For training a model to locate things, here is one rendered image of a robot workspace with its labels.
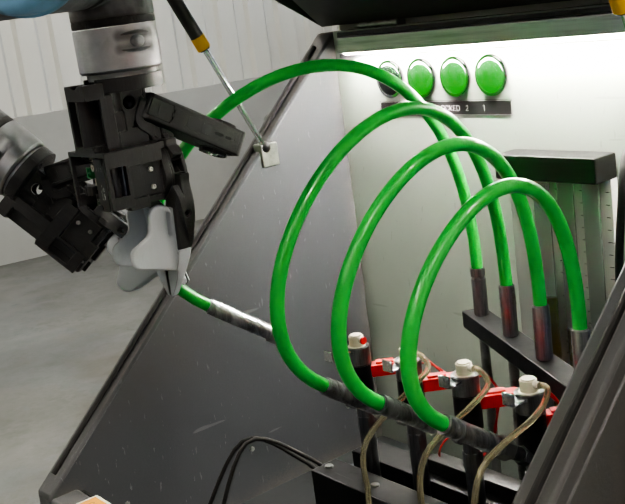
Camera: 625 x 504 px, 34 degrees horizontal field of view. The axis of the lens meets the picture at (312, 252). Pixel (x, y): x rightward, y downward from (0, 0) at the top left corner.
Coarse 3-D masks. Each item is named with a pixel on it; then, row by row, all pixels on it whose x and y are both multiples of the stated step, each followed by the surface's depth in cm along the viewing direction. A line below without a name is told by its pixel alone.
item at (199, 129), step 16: (160, 96) 93; (144, 112) 93; (160, 112) 93; (176, 112) 94; (192, 112) 95; (176, 128) 95; (192, 128) 96; (208, 128) 97; (224, 128) 98; (192, 144) 100; (208, 144) 97; (224, 144) 98; (240, 144) 99
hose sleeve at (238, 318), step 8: (216, 304) 115; (224, 304) 115; (208, 312) 115; (216, 312) 115; (224, 312) 115; (232, 312) 115; (240, 312) 116; (224, 320) 116; (232, 320) 115; (240, 320) 116; (248, 320) 116; (256, 320) 116; (248, 328) 116; (256, 328) 116; (264, 328) 117; (264, 336) 117
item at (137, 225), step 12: (156, 204) 98; (132, 216) 97; (144, 216) 98; (132, 228) 97; (144, 228) 98; (120, 240) 97; (132, 240) 97; (120, 252) 97; (120, 264) 97; (168, 288) 99
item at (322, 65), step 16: (304, 64) 112; (320, 64) 113; (336, 64) 113; (352, 64) 114; (368, 64) 115; (256, 80) 112; (272, 80) 112; (384, 80) 115; (400, 80) 116; (240, 96) 111; (416, 96) 117; (224, 112) 111; (432, 128) 118; (448, 160) 120; (464, 176) 120; (464, 192) 121; (480, 256) 123; (480, 272) 123; (192, 304) 114; (208, 304) 114
